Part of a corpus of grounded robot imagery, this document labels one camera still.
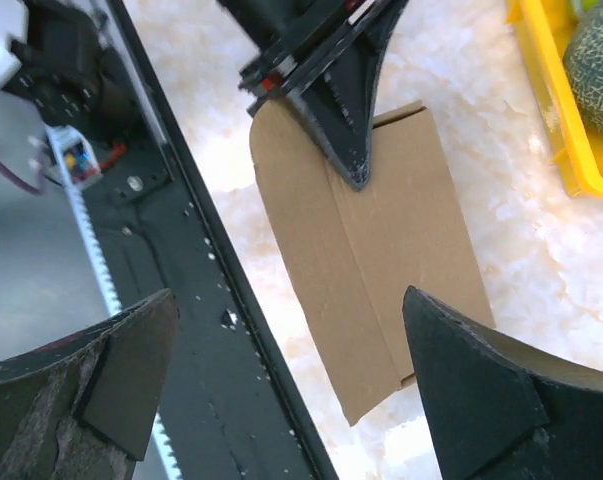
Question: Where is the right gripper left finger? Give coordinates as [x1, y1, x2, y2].
[0, 289, 179, 479]

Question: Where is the green round melon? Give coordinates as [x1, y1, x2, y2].
[563, 1, 603, 134]

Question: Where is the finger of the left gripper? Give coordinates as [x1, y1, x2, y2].
[239, 0, 408, 191]

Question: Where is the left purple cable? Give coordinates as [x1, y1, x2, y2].
[0, 142, 50, 196]

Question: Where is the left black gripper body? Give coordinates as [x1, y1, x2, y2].
[220, 1, 381, 54]

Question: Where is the aluminium front rail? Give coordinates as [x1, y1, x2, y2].
[45, 125, 183, 480]

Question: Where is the brown cardboard box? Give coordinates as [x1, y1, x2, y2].
[250, 101, 494, 424]

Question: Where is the yellow plastic tray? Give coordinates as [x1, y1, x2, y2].
[507, 0, 603, 198]

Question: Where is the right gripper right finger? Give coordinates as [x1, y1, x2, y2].
[403, 287, 603, 480]

